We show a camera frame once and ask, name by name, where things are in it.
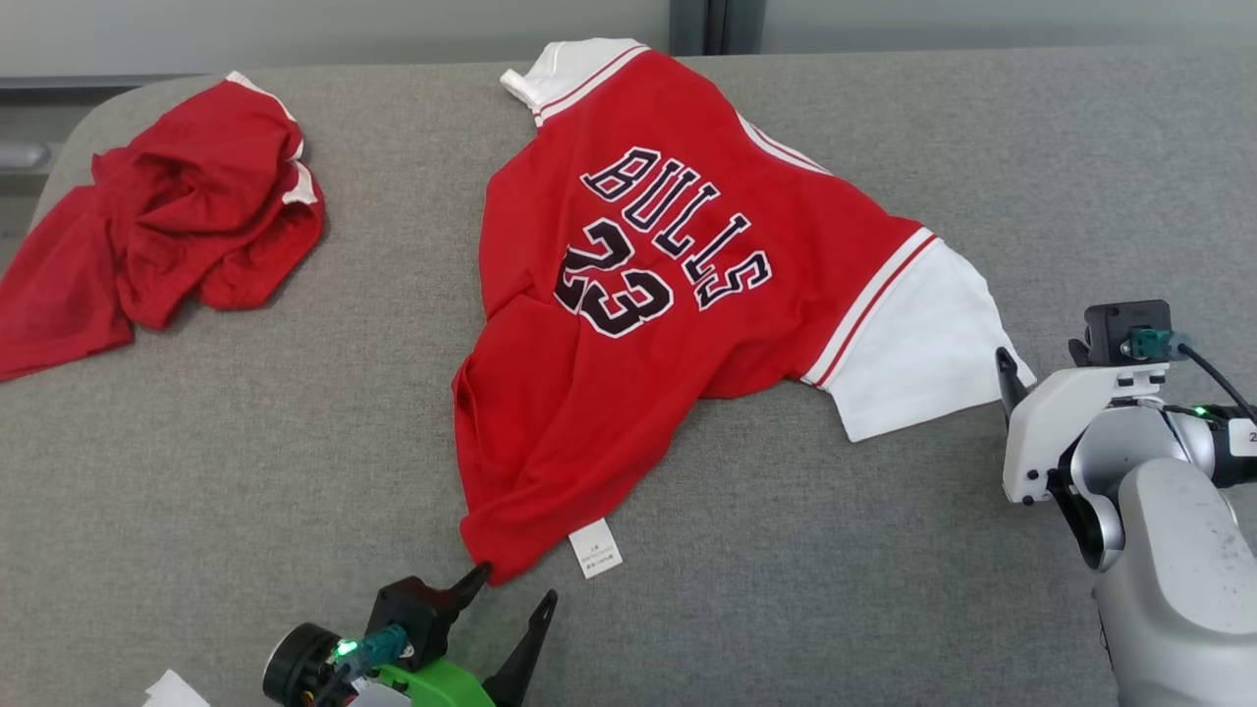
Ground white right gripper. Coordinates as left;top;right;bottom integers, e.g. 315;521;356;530
995;347;1171;508

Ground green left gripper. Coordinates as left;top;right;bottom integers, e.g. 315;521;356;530
377;562;560;707

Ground red Bulls jersey white sleeves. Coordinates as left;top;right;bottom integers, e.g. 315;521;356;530
452;37;1038;588

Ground red shorts white trim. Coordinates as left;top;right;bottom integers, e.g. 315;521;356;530
0;71;328;384

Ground teal left camera connector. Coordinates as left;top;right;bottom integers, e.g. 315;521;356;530
332;625;410;680

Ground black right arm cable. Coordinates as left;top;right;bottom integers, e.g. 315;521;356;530
1173;343;1257;425

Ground grey partition post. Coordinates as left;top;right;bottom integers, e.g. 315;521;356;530
670;0;766;56

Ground dark grey wall rail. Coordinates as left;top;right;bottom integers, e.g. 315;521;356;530
0;73;229;95

